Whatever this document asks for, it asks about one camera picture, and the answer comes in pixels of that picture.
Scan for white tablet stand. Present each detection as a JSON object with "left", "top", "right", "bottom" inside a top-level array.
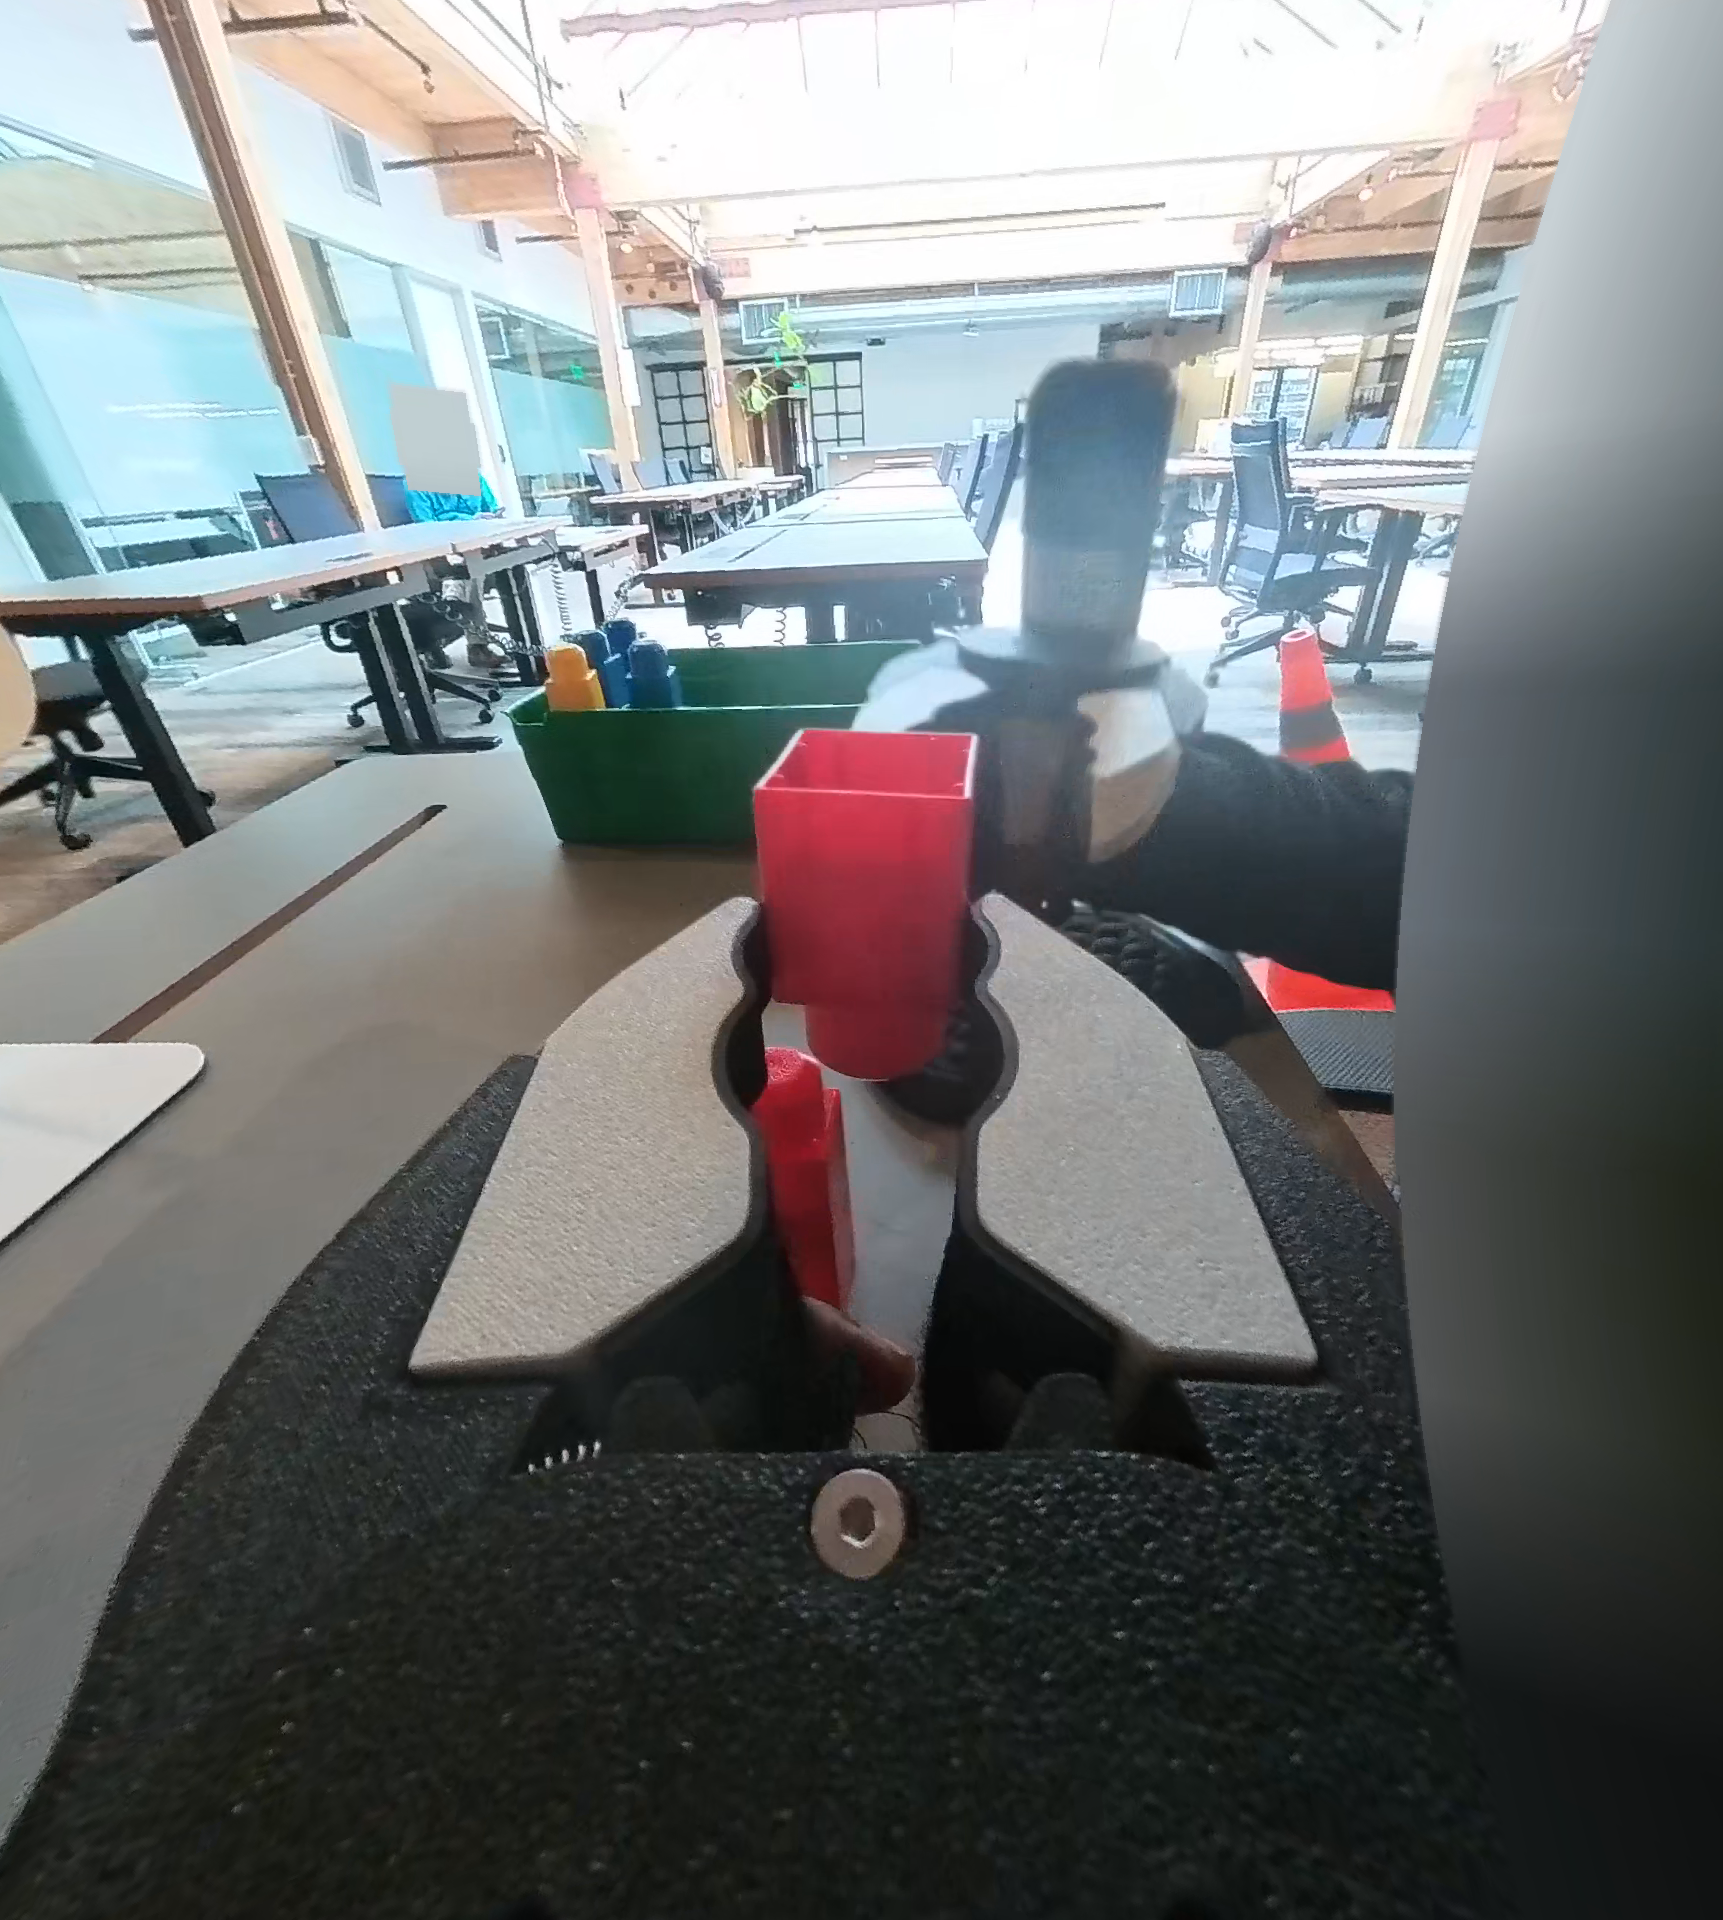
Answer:
[{"left": 0, "top": 720, "right": 208, "bottom": 1330}]

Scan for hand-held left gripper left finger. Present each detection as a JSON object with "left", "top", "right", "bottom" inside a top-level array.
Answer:
[{"left": 408, "top": 894, "right": 776, "bottom": 1385}]

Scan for green potted plant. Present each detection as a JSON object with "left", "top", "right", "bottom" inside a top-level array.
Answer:
[{"left": 734, "top": 305, "right": 818, "bottom": 421}]

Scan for green plastic bin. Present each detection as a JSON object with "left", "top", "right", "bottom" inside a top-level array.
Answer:
[{"left": 506, "top": 639, "right": 926, "bottom": 851}]

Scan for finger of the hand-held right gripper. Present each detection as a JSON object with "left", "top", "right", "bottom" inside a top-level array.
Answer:
[
  {"left": 862, "top": 642, "right": 986, "bottom": 740},
  {"left": 1076, "top": 665, "right": 1212, "bottom": 867}
]

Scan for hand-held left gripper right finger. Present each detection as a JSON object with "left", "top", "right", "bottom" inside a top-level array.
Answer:
[{"left": 944, "top": 892, "right": 1321, "bottom": 1389}]

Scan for red mega block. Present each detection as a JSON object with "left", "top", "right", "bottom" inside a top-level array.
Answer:
[
  {"left": 752, "top": 730, "right": 986, "bottom": 1085},
  {"left": 750, "top": 1045, "right": 858, "bottom": 1309}
]

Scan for wooden top office desk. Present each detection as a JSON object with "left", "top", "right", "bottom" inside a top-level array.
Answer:
[
  {"left": 644, "top": 515, "right": 990, "bottom": 648},
  {"left": 0, "top": 515, "right": 570, "bottom": 849},
  {"left": 1287, "top": 450, "right": 1477, "bottom": 662}
]

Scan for black office chair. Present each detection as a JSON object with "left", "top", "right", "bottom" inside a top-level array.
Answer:
[
  {"left": 1206, "top": 420, "right": 1379, "bottom": 691},
  {"left": 0, "top": 659, "right": 218, "bottom": 853},
  {"left": 258, "top": 471, "right": 504, "bottom": 730}
]

